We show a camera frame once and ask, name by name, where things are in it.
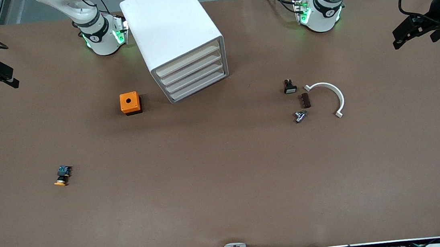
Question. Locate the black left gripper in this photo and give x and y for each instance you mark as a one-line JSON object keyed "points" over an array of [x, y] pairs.
{"points": [[434, 17]]}

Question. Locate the white plastic tray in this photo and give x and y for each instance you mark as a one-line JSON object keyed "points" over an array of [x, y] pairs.
{"points": [[190, 68]]}

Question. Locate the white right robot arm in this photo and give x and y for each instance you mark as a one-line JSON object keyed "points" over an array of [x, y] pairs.
{"points": [[100, 38]]}

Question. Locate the yellow cap push button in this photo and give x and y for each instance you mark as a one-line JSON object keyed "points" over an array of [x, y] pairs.
{"points": [[62, 175]]}

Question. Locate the black white push button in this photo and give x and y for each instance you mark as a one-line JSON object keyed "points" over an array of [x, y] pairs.
{"points": [[290, 87]]}

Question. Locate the brown terminal block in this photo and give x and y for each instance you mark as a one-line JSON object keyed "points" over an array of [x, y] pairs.
{"points": [[305, 100]]}

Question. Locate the silver metal fitting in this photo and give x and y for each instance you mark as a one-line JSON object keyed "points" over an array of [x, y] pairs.
{"points": [[300, 116]]}

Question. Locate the orange box with hole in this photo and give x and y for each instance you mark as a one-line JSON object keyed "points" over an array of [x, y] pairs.
{"points": [[130, 103]]}

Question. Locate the white curved bracket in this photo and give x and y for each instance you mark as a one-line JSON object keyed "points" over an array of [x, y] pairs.
{"points": [[336, 92]]}

